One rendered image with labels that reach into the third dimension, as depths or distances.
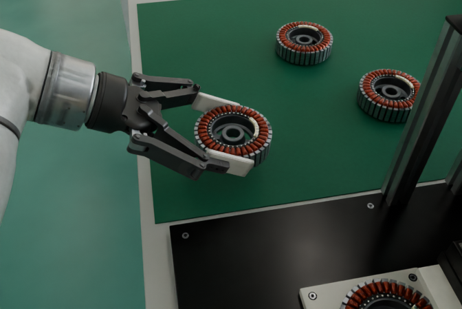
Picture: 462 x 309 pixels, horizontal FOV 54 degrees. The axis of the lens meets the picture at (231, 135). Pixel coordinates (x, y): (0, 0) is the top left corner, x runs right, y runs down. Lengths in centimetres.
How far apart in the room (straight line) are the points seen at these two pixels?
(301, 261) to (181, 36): 57
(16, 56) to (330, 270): 45
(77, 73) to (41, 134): 140
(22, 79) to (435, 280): 47
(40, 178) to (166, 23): 94
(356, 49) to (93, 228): 103
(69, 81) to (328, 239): 38
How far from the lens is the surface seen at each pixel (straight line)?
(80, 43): 242
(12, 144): 54
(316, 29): 96
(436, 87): 54
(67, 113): 57
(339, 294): 58
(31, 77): 56
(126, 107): 60
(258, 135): 65
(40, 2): 284
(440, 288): 50
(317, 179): 71
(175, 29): 102
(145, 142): 56
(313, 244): 62
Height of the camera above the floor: 130
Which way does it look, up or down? 46 degrees down
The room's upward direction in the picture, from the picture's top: straight up
